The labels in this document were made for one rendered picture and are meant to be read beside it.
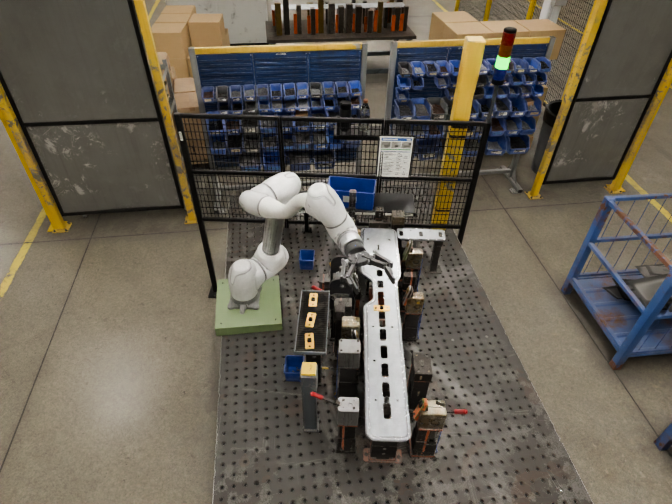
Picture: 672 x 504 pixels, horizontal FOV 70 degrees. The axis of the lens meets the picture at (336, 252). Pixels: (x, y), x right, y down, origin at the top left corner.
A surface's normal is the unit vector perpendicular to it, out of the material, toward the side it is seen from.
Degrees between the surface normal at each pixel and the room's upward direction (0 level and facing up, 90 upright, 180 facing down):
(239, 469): 0
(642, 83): 91
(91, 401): 0
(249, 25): 90
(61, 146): 89
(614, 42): 91
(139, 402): 0
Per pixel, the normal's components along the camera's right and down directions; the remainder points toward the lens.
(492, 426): 0.01, -0.75
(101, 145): 0.13, 0.64
